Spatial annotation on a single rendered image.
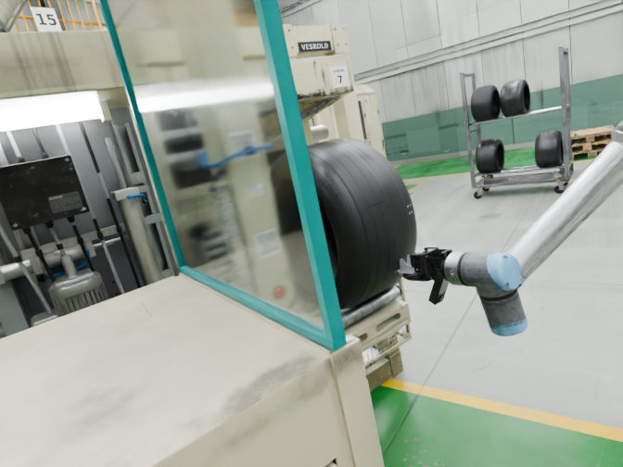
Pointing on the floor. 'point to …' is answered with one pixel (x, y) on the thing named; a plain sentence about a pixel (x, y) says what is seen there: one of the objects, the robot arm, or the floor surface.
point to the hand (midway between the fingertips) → (401, 272)
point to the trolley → (494, 162)
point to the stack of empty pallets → (590, 143)
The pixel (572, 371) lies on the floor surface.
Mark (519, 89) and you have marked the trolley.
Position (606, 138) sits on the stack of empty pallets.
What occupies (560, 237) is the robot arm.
